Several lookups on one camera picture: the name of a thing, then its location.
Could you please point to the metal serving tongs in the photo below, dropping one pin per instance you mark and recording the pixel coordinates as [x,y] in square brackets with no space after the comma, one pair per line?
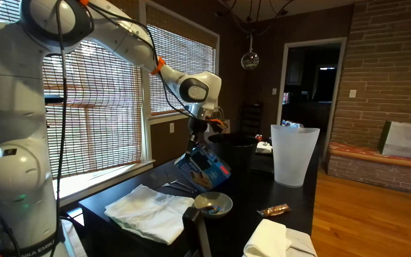
[177,188]

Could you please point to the black chandelier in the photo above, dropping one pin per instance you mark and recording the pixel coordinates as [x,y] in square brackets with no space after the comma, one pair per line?
[255,12]

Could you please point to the blue snack box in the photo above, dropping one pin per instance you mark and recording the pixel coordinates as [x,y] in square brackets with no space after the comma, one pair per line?
[207,174]

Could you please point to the grey ceramic bowl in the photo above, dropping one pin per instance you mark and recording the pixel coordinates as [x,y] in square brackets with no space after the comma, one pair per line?
[220,204]

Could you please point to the wide bamboo window blind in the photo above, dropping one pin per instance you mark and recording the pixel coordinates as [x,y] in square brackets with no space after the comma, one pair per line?
[95,119]

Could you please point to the small white napkin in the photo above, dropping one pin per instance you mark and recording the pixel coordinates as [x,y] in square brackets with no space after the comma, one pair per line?
[277,238]

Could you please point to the translucent white plastic bin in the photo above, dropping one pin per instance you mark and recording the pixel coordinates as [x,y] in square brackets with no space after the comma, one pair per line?
[292,155]

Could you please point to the large folded white cloth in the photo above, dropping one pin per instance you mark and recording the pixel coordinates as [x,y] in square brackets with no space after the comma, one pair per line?
[148,215]

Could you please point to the narrow bamboo window blind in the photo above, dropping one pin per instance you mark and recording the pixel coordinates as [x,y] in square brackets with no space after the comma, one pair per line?
[181,52]

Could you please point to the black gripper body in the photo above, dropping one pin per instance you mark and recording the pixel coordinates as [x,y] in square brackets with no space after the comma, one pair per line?
[205,125]

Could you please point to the hanging glass ball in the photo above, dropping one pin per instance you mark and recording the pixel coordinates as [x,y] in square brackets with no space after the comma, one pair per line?
[249,61]

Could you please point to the dark wooden rack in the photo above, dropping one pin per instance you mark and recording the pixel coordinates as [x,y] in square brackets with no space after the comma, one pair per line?
[251,119]

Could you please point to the white wall outlet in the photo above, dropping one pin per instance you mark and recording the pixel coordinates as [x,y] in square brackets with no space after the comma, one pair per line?
[171,128]

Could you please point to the brick hearth ledge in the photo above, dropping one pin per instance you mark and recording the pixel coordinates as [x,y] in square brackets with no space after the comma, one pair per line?
[381,166]

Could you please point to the white light switch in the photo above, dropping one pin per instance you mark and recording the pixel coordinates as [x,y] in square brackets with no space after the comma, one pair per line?
[352,94]

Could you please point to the white door frame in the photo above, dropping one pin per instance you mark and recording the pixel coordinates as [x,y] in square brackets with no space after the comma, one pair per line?
[279,87]

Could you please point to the white flat dish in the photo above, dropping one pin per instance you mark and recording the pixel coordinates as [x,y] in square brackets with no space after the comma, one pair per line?
[262,148]

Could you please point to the brown wrapped snack bar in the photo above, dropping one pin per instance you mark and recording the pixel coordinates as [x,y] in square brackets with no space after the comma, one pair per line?
[274,211]

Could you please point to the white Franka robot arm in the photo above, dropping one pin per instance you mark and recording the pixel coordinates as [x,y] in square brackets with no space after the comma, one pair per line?
[14,119]

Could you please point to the dark wooden chair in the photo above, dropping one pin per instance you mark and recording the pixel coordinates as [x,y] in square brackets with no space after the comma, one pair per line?
[198,236]

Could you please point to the white paper bag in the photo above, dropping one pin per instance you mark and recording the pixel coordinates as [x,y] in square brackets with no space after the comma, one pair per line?
[406,138]

